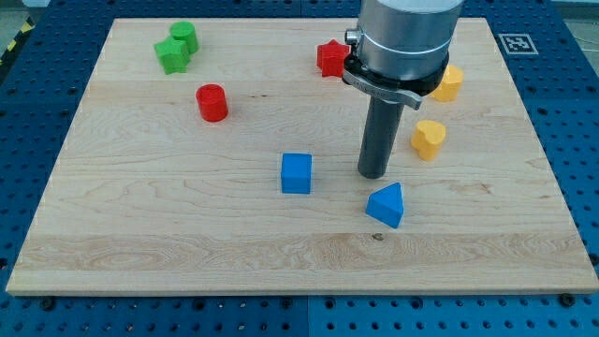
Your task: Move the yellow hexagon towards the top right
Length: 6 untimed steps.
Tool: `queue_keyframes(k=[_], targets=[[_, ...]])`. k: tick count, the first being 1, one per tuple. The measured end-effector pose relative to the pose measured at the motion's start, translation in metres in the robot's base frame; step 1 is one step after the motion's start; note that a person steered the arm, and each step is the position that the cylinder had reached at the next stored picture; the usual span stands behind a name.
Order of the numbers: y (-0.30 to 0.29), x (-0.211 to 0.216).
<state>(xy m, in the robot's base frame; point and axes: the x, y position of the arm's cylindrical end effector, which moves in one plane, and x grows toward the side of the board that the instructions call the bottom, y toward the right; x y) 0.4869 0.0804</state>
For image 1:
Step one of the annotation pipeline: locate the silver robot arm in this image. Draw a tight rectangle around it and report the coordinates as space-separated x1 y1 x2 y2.
343 0 463 110

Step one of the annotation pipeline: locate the yellow hexagon block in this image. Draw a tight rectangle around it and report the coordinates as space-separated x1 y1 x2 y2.
431 65 464 102

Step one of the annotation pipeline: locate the blue cube block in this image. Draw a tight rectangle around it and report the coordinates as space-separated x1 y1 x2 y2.
280 153 312 195

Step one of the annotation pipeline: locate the blue triangle block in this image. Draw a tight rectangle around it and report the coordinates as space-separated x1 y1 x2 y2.
365 183 404 228

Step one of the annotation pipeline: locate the wooden board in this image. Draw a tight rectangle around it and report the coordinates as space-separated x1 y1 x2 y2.
7 19 598 296

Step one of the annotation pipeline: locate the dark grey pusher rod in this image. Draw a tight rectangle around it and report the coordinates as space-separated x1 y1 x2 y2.
358 97 403 179

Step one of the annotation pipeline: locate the red cylinder block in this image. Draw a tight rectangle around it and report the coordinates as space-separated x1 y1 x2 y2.
196 83 228 123

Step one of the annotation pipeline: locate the red star block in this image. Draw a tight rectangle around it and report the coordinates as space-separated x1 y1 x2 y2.
316 39 350 78

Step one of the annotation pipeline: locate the yellow heart block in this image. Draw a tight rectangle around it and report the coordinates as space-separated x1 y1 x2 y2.
410 120 446 161

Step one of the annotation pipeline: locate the green star block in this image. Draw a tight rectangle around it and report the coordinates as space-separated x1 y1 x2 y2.
153 37 190 75

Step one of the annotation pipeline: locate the green cylinder block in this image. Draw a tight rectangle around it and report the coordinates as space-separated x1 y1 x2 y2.
169 21 199 54

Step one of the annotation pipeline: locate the white fiducial marker tag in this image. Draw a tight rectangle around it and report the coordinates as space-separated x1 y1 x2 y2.
498 33 538 55

